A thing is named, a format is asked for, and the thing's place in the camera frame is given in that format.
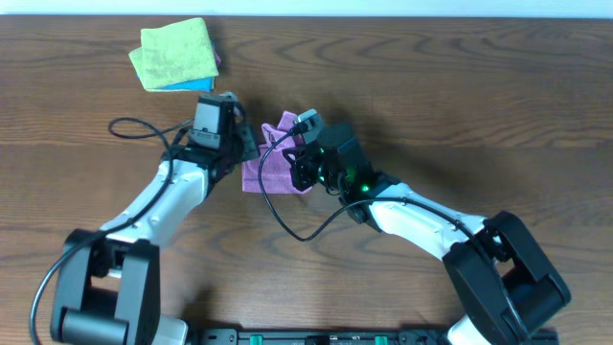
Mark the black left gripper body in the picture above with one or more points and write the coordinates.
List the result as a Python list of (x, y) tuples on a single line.
[(246, 144)]

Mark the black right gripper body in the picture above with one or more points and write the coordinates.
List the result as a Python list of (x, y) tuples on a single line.
[(301, 171)]

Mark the purple microfiber cloth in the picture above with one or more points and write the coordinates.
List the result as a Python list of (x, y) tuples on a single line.
[(275, 176)]

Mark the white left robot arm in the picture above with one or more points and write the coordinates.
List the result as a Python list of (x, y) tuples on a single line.
[(108, 285)]

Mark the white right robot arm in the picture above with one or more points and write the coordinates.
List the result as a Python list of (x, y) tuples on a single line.
[(506, 283)]

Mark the blue folded cloth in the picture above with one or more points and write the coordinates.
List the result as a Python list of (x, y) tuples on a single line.
[(183, 81)]

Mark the green folded cloth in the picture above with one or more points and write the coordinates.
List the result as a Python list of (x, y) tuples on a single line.
[(183, 45)]

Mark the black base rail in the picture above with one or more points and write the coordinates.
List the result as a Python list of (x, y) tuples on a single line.
[(284, 337)]

